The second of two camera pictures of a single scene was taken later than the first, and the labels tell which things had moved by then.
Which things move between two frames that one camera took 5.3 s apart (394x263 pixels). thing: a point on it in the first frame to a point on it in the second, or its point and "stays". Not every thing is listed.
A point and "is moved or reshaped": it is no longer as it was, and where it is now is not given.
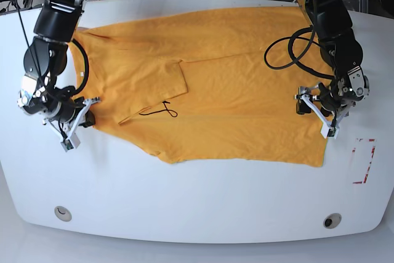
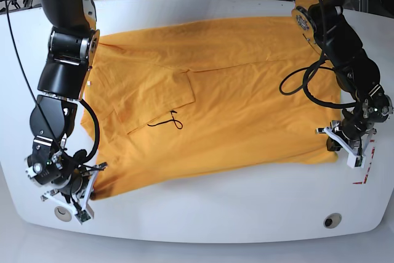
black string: [173, 113] to [172, 120]
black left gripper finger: [89, 121] to [92, 196]
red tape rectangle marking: [353, 151] stays
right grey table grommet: [332, 220] stays
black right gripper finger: [301, 108] to [332, 145]
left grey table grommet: [63, 214] stays
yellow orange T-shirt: [215, 85] is moved or reshaped
